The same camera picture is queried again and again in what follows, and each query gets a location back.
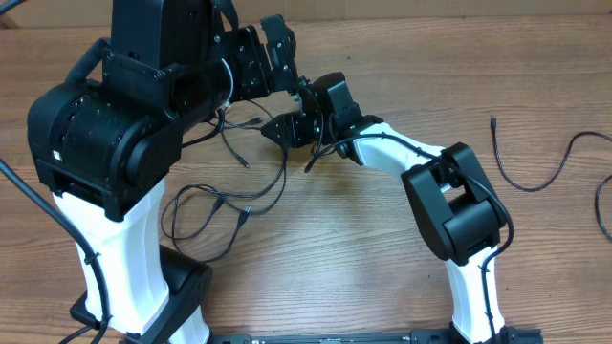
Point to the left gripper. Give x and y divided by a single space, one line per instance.
243 48

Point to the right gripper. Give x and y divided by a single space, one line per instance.
290 127

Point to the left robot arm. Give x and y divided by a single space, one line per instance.
104 140

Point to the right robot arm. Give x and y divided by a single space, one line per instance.
454 206

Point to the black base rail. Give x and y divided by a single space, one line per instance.
441 336

